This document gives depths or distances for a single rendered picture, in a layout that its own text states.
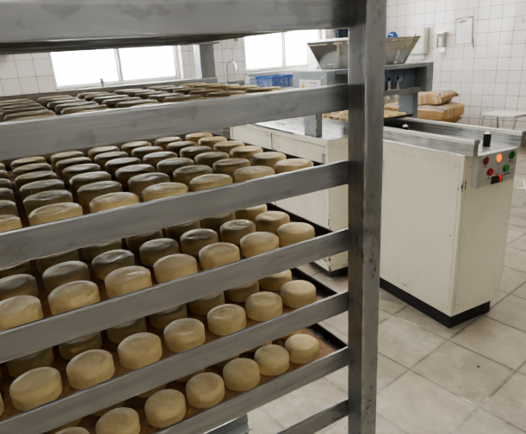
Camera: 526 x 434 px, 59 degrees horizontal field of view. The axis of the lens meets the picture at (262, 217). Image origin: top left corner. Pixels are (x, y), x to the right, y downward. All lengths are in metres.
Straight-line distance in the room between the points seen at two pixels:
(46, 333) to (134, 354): 0.12
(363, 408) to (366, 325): 0.14
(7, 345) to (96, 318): 0.08
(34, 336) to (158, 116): 0.23
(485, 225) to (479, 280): 0.27
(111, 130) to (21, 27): 0.10
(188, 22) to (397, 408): 1.69
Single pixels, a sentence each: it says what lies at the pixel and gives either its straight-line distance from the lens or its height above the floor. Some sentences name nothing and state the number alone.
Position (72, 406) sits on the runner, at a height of 0.96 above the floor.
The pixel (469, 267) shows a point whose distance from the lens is 2.31.
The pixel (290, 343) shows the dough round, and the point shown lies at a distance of 0.71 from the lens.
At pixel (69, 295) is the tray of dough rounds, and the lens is 0.53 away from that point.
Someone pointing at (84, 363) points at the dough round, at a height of 0.97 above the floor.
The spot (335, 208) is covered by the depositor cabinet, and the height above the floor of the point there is 0.46.
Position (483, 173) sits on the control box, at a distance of 2.13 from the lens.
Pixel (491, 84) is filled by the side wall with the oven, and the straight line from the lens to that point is 6.73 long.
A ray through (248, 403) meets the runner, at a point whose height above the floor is 0.87.
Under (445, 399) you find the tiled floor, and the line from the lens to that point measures 2.02.
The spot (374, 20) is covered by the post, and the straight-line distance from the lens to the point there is 0.55.
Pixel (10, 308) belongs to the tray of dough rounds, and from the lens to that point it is 0.53.
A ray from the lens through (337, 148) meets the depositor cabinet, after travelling 2.49.
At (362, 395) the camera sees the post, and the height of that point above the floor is 0.82.
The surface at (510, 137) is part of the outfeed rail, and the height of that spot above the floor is 0.87.
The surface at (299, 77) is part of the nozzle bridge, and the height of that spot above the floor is 1.14.
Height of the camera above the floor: 1.29
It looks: 20 degrees down
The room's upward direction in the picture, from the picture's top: 4 degrees counter-clockwise
